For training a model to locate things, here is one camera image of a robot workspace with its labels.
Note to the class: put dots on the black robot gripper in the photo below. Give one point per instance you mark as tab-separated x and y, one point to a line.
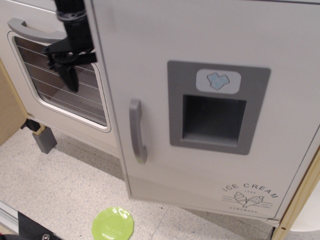
76	49

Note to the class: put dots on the grey fridge door handle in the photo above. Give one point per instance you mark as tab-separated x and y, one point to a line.
135	117

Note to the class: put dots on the white toy fridge door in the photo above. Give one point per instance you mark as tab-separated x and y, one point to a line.
139	37

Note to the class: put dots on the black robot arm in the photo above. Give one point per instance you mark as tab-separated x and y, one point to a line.
70	7

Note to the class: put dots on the white toy oven door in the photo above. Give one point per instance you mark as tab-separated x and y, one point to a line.
82	115

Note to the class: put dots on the wooden left side panel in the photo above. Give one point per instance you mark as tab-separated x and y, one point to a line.
12	112

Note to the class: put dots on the grey kitchen leg block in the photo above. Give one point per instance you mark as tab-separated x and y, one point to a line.
46	140

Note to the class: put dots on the grey ice dispenser panel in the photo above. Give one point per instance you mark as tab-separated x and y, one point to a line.
215	107

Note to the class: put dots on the green plastic plate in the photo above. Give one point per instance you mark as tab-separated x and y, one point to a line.
113	223

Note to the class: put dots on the black clamp bracket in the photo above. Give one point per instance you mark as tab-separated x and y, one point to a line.
31	124

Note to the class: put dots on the grey oven door handle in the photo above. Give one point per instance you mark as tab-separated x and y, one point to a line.
19	27

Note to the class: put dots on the black base plate with screw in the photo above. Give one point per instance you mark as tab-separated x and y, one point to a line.
31	230

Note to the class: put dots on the wooden right side post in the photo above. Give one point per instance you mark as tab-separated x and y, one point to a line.
301	196

